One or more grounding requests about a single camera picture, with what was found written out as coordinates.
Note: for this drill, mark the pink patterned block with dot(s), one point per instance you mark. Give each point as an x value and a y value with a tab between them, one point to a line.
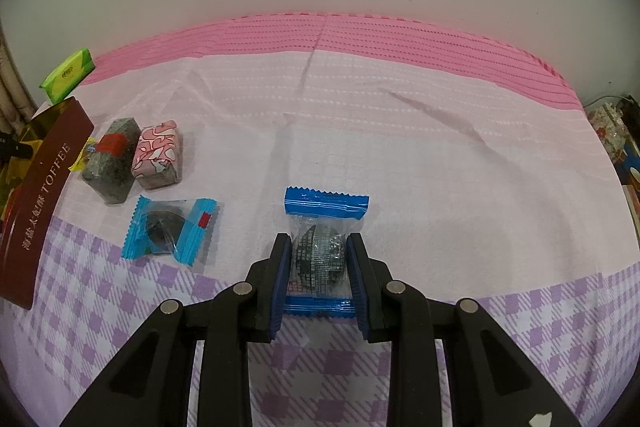
155	152

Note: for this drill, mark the pink and purple checked sheet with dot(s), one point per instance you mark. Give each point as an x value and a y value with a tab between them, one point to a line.
400	132

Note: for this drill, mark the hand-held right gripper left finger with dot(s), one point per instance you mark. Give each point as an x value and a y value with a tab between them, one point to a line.
282	287

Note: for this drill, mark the grey block red label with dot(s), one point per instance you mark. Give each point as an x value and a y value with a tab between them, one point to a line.
107	172

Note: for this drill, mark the small yellow candy packet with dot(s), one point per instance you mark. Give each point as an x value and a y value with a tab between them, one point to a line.
79	161

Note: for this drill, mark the floral patterned box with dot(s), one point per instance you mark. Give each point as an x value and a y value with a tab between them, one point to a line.
607	132

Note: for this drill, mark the green tissue box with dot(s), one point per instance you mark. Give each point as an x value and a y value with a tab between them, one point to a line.
67	74

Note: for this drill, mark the blue dark candy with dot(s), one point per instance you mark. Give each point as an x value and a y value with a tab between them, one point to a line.
320	257
165	227

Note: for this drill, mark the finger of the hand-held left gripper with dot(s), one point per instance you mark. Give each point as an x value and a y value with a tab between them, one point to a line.
15	147

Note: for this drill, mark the gold tin box maroon sides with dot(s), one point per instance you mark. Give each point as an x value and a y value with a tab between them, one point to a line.
35	207

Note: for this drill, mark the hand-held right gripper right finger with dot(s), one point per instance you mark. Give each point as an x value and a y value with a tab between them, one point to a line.
357	287

